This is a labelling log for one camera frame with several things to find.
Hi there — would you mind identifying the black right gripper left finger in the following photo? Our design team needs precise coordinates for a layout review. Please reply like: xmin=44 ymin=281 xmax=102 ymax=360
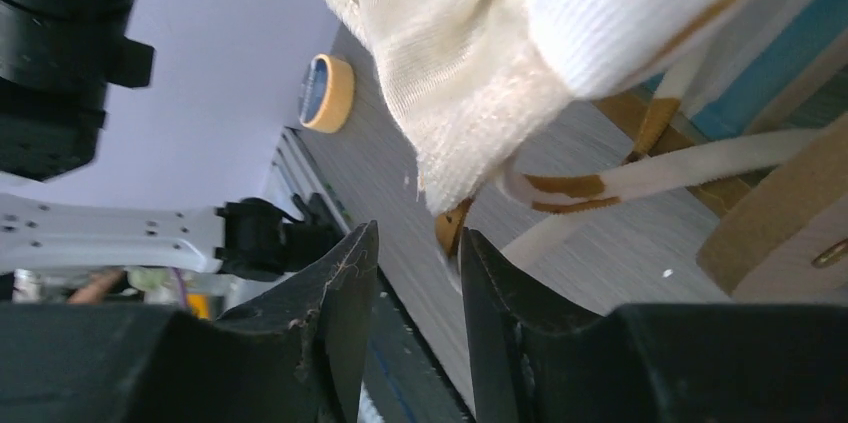
xmin=216 ymin=221 xmax=379 ymax=422

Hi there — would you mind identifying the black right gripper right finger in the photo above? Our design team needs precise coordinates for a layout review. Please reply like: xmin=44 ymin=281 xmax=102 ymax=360
xmin=460 ymin=229 xmax=600 ymax=422

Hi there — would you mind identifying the white tie strings corner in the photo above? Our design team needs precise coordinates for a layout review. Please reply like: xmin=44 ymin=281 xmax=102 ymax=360
xmin=433 ymin=42 xmax=829 ymax=276

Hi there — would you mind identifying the large bear print cushion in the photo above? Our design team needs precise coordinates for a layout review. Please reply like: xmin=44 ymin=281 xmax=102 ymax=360
xmin=325 ymin=0 xmax=811 ymax=214

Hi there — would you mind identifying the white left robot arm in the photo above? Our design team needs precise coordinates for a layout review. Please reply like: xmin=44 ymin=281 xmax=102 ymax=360
xmin=1 ymin=0 xmax=341 ymax=281

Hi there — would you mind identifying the tape roll with blue core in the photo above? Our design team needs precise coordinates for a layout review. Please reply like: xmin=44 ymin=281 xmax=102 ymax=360
xmin=299 ymin=54 xmax=355 ymax=134

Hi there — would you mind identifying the blue white striped mattress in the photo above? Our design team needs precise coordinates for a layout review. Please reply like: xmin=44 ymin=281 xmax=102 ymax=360
xmin=681 ymin=0 xmax=847 ymax=140

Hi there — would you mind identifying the wooden pet bed frame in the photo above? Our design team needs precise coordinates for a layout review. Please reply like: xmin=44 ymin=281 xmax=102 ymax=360
xmin=592 ymin=29 xmax=848 ymax=305

